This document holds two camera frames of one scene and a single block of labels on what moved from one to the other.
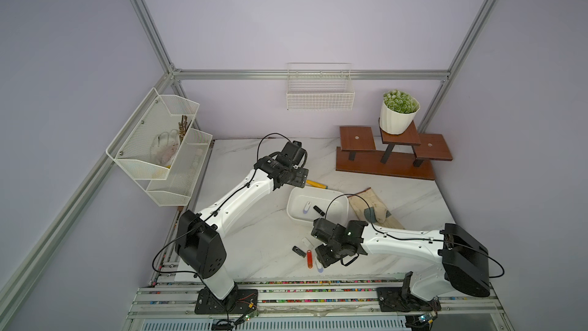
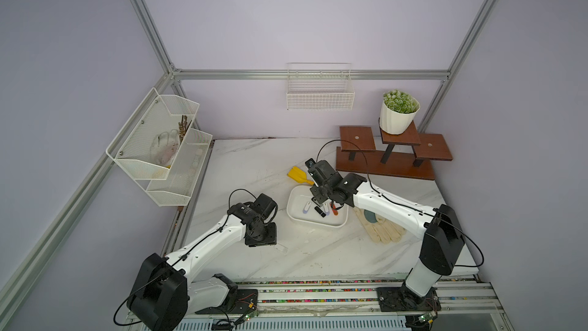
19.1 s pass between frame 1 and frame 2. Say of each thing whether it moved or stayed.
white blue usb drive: stayed
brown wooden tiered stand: stayed
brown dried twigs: stayed
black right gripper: moved
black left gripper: moved
